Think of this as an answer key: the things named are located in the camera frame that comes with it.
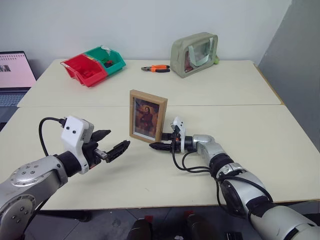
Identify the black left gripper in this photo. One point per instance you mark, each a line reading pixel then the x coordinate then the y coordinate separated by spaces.
pixel 91 155

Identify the small parts in bin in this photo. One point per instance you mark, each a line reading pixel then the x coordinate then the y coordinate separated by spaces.
pixel 108 62

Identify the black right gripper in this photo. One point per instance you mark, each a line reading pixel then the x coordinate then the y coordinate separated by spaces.
pixel 175 142

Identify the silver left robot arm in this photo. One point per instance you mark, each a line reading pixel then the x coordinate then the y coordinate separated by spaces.
pixel 30 182

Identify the clear plastic bag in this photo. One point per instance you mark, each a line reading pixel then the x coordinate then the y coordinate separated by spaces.
pixel 107 50

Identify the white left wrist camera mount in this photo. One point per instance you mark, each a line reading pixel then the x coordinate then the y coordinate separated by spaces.
pixel 73 135

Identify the orange black pliers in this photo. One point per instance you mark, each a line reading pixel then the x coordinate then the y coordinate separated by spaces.
pixel 157 68

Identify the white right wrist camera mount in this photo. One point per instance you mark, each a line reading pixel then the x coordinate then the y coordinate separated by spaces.
pixel 180 123

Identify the beige zip pouch clear window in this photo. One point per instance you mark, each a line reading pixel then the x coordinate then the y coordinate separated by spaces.
pixel 192 55

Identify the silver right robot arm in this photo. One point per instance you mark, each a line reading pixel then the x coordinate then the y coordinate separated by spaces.
pixel 250 190

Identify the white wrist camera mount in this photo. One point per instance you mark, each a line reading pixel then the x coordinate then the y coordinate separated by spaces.
pixel 73 135
pixel 180 123

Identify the green tennis ball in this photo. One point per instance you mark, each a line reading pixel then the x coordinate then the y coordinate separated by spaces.
pixel 216 60

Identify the open laptop pink screen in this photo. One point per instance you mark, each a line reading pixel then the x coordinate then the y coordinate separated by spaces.
pixel 13 75

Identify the wooden picture frame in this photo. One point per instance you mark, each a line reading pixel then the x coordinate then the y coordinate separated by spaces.
pixel 147 116

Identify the red plastic storage bin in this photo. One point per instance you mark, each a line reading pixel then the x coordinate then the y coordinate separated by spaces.
pixel 82 68

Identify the green plastic storage bin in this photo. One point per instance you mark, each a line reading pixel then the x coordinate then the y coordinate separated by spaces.
pixel 112 63

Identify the dark rounded shape red cap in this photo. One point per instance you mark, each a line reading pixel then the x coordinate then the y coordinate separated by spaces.
pixel 141 228

